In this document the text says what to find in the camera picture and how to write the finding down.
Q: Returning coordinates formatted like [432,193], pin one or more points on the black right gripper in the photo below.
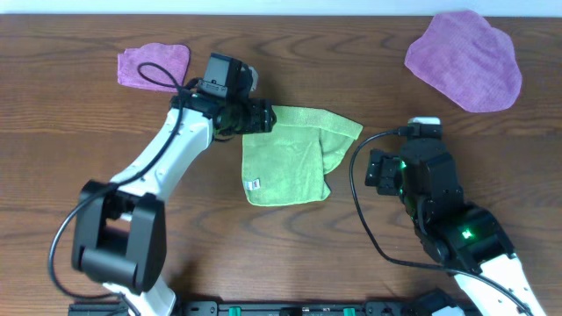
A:
[379,168]

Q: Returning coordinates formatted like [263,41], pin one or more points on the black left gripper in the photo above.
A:
[259,120]

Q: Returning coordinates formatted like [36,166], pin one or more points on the green microfiber cloth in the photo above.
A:
[288,165]

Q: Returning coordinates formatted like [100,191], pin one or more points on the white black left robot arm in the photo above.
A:
[120,236]

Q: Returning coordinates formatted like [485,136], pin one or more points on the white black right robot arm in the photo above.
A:
[462,238]

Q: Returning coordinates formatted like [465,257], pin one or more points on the small folded purple cloth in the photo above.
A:
[141,67]

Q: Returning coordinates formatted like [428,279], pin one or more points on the large purple cloth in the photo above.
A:
[469,61]

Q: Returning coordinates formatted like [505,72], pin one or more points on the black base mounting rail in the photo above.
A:
[372,308]

